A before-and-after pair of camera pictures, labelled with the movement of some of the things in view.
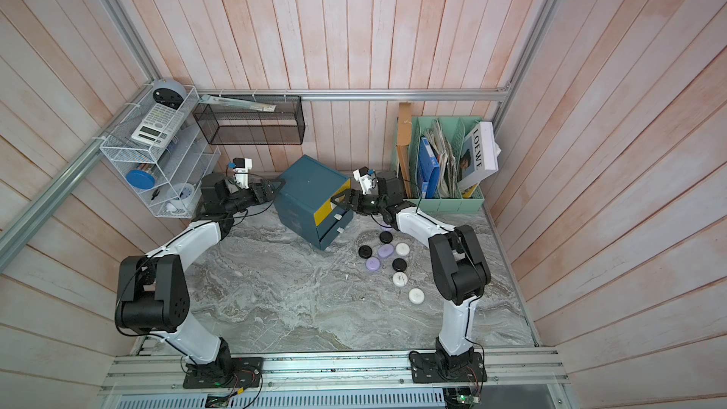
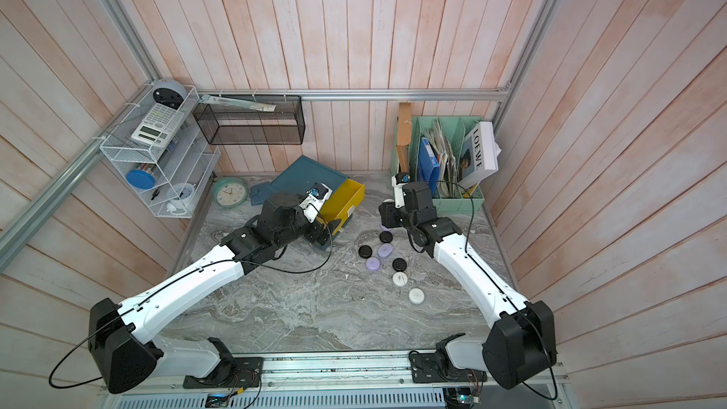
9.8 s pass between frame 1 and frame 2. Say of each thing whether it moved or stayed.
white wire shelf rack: stayed
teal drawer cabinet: moved
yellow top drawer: moved
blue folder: stayed
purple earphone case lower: stayed
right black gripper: moved
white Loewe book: stayed
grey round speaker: stayed
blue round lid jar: stayed
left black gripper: moved
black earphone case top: stayed
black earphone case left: stayed
